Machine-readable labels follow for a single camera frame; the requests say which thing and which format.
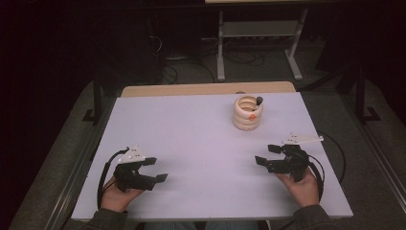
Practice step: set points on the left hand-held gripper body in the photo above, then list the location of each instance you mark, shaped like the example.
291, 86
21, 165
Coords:
129, 156

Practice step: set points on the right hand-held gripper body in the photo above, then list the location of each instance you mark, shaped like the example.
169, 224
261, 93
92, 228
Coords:
293, 161

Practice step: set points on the cream ribbed brush holder cup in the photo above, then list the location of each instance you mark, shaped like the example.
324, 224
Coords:
247, 121

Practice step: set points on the black makeup brush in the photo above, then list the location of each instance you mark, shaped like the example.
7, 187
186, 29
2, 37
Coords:
259, 101

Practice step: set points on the person's right hand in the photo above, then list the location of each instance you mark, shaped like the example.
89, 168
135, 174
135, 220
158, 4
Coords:
301, 191

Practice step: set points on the person's left hand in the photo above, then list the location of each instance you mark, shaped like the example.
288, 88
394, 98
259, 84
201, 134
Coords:
115, 198

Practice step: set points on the white board sheet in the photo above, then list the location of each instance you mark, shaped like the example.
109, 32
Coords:
191, 143

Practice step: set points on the wooden table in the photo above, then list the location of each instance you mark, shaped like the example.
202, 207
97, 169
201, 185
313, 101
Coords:
191, 89

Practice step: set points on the white metal stand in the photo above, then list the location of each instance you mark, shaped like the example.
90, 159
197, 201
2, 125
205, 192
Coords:
260, 28

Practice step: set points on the black metal frame leg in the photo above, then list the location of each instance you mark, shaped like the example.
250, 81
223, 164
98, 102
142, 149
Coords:
97, 99
360, 96

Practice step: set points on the aluminium rail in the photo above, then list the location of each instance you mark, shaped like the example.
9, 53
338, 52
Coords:
68, 195
383, 169

